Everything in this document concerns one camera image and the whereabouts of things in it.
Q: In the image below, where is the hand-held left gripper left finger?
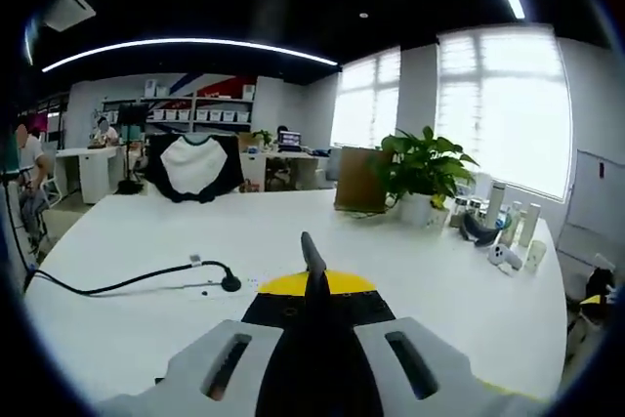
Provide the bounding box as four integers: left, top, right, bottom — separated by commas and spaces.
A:
97, 272, 313, 417

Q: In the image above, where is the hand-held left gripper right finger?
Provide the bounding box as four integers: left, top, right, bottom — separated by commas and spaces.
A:
324, 270, 538, 417

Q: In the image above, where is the white paper cup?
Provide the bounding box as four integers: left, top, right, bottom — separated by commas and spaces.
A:
523, 239, 548, 273

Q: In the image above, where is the white controller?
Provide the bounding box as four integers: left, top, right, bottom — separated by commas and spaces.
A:
488, 242, 522, 275

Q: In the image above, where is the clear plastic bottle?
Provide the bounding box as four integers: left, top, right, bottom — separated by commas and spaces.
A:
502, 201, 524, 245

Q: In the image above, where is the white thermos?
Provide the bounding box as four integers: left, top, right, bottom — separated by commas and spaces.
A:
488, 181, 508, 231

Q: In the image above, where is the small pot with yellow tag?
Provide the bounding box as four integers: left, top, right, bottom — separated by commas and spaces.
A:
428, 193, 451, 231

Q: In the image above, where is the large bright window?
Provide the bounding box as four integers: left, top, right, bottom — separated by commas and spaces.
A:
436, 24, 573, 202

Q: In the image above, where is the brown cardboard box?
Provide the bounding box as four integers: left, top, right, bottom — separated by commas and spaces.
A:
333, 145, 393, 214

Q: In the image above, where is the black and white raglan shirt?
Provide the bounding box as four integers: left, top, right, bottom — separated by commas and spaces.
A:
146, 132, 246, 205

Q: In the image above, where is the green plant in white pot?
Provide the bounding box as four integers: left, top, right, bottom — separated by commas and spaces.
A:
369, 125, 480, 229

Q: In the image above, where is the open laptop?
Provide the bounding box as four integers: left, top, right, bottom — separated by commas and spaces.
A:
276, 130, 303, 153

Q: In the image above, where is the black tripod stand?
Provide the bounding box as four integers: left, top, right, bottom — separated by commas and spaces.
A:
115, 103, 150, 196

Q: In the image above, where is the white office desk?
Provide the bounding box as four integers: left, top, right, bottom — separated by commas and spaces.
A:
55, 145, 124, 205

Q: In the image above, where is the shelf with white bins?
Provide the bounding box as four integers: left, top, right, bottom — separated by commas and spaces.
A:
99, 76, 259, 136

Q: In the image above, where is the narrow bright window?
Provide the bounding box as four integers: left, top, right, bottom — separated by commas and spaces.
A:
330, 44, 402, 148

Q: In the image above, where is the ceiling air conditioner vent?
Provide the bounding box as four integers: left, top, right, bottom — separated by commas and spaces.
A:
42, 0, 98, 33

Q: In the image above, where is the black cable with round base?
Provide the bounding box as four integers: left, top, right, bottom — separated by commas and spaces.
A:
27, 252, 244, 300

